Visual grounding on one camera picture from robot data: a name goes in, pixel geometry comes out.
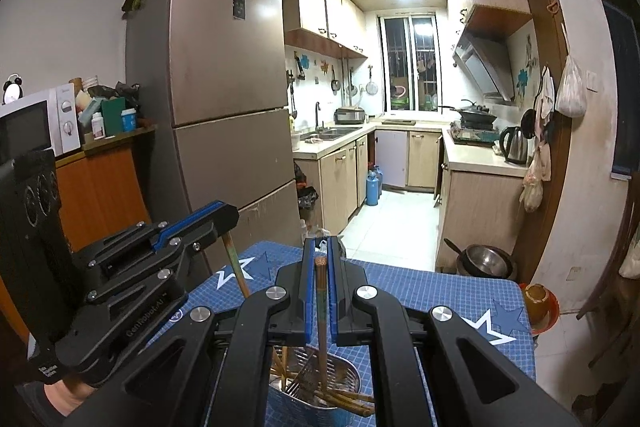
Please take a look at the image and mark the black wok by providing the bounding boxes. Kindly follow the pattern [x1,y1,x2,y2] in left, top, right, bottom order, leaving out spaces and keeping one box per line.
[438,101,499,128]

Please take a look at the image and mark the gas stove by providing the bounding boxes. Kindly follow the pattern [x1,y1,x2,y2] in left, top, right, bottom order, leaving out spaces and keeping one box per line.
[449,122,501,146]

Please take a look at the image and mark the dark wooden chair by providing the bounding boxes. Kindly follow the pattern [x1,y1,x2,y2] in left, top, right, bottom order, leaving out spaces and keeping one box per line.
[575,172,640,369]

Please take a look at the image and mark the metal range hood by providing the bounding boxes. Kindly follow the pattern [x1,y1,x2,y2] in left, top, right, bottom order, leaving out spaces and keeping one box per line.
[452,29,516,103]

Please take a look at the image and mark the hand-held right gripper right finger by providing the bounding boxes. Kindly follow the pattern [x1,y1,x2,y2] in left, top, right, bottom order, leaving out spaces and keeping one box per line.
[327,236,584,427]

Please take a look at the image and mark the green box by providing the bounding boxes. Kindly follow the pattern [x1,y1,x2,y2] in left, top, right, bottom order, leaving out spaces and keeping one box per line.
[101,97,127,136]

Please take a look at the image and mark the orange wooden cabinet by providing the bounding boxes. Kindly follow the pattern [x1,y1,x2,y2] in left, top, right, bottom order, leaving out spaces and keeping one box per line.
[0,128,157,344]

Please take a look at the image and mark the white hanging plastic bag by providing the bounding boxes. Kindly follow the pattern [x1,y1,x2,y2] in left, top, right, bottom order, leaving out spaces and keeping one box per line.
[555,54,589,118]

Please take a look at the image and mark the blue gas cylinder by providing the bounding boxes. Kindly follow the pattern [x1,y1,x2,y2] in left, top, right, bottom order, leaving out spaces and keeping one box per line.
[365,166,385,207]

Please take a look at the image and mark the beige stove counter cabinet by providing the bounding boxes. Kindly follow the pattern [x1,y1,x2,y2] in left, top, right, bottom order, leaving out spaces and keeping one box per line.
[439,127,532,279]

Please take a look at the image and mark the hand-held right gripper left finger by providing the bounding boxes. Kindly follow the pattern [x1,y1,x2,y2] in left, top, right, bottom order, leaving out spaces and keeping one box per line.
[65,239,317,427]

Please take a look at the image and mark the steel electric kettle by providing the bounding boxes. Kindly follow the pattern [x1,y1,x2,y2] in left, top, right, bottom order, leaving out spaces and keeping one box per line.
[499,125,530,166]

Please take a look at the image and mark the blue star-print tablecloth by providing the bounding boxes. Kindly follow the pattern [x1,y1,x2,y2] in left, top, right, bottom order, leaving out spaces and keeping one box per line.
[145,241,539,427]

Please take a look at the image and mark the metal basins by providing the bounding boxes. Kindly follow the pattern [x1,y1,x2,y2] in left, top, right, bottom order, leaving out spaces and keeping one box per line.
[443,238,519,281]

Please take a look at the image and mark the kitchen window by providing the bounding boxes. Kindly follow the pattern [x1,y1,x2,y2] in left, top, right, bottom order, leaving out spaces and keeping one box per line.
[377,12,441,112]

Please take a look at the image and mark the brown clay pot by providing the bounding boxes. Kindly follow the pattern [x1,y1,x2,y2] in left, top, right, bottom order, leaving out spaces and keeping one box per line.
[519,282,560,336]

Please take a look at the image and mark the hanging cloth bags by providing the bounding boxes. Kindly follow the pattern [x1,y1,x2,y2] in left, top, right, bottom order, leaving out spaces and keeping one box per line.
[519,67,557,213]

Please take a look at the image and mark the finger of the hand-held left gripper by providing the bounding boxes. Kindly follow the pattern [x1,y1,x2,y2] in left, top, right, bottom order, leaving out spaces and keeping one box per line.
[84,202,240,304]
[74,201,224,274]

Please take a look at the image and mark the beige wall cabinets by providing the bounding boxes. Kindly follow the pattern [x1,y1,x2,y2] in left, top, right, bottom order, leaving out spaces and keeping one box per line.
[284,0,369,60]

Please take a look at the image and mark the dark curtained window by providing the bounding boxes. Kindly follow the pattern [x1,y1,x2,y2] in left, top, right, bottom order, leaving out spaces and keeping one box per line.
[602,0,640,180]

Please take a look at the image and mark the person's left forearm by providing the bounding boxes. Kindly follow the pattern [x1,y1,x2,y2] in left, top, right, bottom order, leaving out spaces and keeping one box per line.
[15,374,101,427]

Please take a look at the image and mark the steel kitchen sink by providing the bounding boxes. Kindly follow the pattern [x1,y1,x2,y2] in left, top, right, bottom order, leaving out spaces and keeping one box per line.
[319,126,362,141]

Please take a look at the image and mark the beige sink counter cabinets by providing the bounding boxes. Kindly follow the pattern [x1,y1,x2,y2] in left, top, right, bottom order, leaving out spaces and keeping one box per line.
[292,126,377,234]

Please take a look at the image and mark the white microwave oven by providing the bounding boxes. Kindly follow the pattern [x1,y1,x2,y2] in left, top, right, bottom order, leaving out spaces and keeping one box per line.
[0,83,84,158]

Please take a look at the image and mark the brown refrigerator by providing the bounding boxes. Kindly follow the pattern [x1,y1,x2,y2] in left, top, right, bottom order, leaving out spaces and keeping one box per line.
[122,0,302,274]

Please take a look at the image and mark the black trash bag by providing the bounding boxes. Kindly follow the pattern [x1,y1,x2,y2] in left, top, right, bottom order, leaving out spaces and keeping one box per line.
[297,184,320,210]

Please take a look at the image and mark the black alarm clock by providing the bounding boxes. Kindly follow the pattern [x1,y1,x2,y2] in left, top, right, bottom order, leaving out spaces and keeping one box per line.
[2,74,25,106]

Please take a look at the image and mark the blue utensil holder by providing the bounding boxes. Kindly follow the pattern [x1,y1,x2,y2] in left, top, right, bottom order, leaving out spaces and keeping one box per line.
[267,345,377,427]

